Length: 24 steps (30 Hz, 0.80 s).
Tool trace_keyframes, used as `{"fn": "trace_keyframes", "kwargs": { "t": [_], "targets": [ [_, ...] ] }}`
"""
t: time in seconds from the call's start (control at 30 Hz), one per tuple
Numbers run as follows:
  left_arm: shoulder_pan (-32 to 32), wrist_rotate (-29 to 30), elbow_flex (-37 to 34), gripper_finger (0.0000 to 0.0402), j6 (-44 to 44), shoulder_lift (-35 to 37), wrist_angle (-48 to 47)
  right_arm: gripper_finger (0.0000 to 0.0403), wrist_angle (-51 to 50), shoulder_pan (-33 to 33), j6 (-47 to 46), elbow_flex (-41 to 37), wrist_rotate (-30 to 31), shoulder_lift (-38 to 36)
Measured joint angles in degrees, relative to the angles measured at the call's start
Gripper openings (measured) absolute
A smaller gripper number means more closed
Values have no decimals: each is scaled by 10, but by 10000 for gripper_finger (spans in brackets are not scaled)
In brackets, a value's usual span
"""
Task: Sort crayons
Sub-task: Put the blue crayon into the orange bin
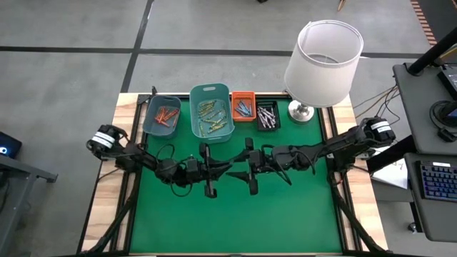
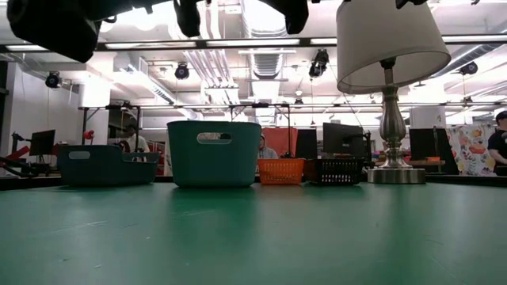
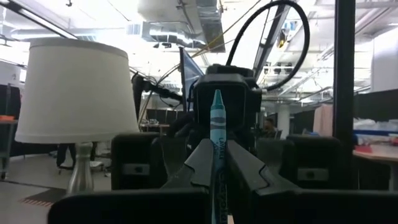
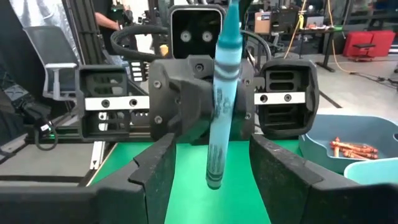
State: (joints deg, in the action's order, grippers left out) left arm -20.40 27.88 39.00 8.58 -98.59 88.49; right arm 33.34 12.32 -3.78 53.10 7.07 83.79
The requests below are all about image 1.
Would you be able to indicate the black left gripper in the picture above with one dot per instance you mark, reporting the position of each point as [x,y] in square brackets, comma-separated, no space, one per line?
[210,185]

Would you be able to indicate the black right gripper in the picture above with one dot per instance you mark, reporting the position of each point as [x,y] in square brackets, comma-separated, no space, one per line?
[252,185]

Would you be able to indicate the white crayon black bands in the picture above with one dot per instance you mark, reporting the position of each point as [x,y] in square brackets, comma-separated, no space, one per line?
[270,123]

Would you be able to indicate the white crayon teal tip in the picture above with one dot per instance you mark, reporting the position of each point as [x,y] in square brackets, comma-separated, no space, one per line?
[265,116]

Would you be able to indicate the red crayon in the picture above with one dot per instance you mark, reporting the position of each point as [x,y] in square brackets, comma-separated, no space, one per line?
[175,120]
[165,123]

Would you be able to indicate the red-orange crayon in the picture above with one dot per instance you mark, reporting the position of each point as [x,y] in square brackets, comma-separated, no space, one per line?
[161,116]
[159,113]

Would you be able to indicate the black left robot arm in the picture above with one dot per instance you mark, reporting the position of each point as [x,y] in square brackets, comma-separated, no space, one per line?
[135,155]

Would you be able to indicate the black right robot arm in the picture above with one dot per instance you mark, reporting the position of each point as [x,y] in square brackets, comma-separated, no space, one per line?
[342,142]

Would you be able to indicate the blue crayons in orange basket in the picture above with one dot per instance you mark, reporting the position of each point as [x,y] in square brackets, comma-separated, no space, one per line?
[240,111]

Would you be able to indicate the large teal plastic bin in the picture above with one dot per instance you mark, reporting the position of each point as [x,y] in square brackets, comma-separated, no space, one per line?
[210,137]

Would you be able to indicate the green table mat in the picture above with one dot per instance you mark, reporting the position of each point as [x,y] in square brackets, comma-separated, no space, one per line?
[232,221]

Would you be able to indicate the black plastic basket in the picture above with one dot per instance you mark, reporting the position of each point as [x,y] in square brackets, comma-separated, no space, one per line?
[267,103]

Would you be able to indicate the orange plastic basket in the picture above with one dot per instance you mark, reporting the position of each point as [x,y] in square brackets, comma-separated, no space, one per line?
[242,95]

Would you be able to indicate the small blue-grey plastic bin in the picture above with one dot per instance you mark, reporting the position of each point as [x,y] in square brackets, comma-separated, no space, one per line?
[150,125]

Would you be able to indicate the table lamp white shade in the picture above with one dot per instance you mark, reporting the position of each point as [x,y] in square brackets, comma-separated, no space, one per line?
[321,71]

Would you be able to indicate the black support bar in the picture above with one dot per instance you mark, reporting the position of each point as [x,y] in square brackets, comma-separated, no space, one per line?
[387,153]

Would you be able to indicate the white paper sheet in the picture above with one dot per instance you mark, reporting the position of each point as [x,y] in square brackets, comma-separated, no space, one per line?
[392,175]

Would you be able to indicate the grey side desk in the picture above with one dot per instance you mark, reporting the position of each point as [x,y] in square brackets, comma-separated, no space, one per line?
[417,118]

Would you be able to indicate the grey metal cart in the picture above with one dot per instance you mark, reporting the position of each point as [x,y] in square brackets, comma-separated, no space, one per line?
[25,167]

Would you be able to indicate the black round device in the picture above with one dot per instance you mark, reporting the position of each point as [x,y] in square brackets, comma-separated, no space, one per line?
[433,114]

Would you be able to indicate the black keyboard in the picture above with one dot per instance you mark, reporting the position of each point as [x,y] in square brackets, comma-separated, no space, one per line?
[441,182]

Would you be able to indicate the grey keyboard desk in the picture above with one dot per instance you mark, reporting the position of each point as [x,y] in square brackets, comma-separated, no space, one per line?
[439,221]

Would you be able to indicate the black device blue light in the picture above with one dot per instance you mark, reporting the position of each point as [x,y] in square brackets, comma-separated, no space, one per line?
[12,142]

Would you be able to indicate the black pole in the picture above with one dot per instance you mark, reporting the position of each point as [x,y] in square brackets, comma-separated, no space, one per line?
[433,51]

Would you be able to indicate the black screen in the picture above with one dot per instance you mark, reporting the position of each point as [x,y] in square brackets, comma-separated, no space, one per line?
[450,80]

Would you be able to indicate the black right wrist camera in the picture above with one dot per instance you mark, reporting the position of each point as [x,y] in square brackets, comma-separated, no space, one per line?
[262,161]

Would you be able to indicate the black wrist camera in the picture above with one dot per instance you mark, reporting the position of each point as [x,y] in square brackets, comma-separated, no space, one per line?
[192,167]
[262,161]

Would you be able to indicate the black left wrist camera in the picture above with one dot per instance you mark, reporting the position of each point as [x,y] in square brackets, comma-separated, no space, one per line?
[192,167]

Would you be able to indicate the silver mounting bracket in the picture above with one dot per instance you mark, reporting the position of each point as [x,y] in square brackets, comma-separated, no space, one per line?
[330,155]

